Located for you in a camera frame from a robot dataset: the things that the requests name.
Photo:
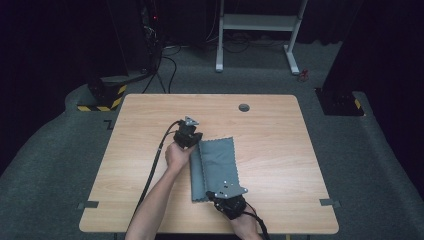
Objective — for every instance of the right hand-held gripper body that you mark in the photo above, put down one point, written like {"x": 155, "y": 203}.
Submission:
{"x": 231, "y": 203}

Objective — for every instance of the grey cloth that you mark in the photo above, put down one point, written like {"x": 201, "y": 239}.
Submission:
{"x": 216, "y": 163}

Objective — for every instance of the black stand base yellow mark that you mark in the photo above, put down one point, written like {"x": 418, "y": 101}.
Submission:
{"x": 338, "y": 101}

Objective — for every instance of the small red object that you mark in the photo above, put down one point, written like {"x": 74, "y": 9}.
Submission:
{"x": 303, "y": 75}

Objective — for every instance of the dark equipment rack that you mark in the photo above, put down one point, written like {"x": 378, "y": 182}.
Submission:
{"x": 143, "y": 36}

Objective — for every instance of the person's right hand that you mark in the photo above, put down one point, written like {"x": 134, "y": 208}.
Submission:
{"x": 246, "y": 228}

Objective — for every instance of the grey round table grommet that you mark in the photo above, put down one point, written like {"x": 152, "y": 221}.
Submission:
{"x": 244, "y": 107}

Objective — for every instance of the white metal stand frame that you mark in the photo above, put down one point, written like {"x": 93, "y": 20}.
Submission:
{"x": 258, "y": 22}

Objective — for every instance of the person's left hand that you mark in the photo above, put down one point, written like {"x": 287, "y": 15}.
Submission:
{"x": 176, "y": 156}

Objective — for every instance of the black yellow striped stand base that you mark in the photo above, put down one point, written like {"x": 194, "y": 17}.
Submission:
{"x": 106, "y": 100}

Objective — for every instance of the grey tape strip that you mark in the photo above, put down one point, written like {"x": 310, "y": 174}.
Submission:
{"x": 89, "y": 204}
{"x": 330, "y": 202}

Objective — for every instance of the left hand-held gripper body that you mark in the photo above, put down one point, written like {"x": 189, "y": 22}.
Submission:
{"x": 185, "y": 135}

